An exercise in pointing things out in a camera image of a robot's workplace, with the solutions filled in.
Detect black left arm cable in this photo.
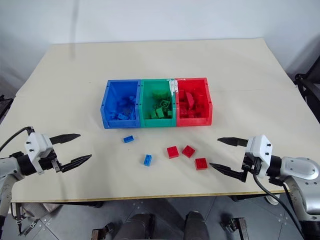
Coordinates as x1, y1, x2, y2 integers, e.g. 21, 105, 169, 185
0, 126, 35, 152

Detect green plastic bin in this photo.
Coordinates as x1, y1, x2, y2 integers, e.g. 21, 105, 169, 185
138, 78, 177, 128

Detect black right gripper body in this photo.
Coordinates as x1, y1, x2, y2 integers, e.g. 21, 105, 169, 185
240, 152, 261, 183

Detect blue plastic bin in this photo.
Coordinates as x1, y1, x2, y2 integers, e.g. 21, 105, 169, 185
100, 79, 141, 130

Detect red plastic bin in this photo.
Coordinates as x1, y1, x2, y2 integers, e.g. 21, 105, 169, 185
173, 77, 214, 127

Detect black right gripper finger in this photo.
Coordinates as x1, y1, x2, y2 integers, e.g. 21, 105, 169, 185
209, 162, 245, 182
216, 136, 249, 148

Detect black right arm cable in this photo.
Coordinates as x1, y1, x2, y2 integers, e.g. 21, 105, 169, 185
252, 173, 309, 240

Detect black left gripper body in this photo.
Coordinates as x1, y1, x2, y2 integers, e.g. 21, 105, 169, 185
38, 149, 64, 174

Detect grey strap with buckles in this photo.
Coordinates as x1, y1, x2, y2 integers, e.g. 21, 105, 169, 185
9, 201, 42, 236

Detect black table foot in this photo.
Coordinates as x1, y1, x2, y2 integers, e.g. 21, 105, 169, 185
90, 221, 116, 240
219, 216, 249, 240

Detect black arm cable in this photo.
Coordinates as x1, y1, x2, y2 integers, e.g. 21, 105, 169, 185
252, 173, 309, 240
0, 126, 35, 152

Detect dark rounded shape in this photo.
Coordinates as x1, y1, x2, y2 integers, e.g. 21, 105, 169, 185
184, 210, 210, 240
121, 213, 156, 240

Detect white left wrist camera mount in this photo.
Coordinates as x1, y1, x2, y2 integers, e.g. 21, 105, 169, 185
24, 132, 55, 174

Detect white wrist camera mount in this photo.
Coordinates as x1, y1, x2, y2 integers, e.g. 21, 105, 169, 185
244, 134, 274, 179
24, 132, 55, 174

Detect square red toy brick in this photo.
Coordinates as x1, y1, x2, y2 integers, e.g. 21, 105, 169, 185
194, 157, 209, 172
166, 146, 181, 159
181, 144, 197, 159

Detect white caster wheel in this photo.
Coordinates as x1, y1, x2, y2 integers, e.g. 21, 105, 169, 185
264, 194, 280, 206

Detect square green toy brick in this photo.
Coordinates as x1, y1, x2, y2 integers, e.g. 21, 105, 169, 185
159, 99, 172, 111

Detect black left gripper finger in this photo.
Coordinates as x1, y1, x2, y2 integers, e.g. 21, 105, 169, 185
48, 133, 82, 146
58, 154, 93, 173

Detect black metal frame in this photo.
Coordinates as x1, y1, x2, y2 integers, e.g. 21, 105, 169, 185
294, 31, 320, 112

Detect black equipment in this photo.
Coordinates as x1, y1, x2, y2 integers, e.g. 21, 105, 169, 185
0, 94, 14, 123

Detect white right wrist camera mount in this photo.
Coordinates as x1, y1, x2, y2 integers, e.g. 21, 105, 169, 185
244, 134, 274, 179

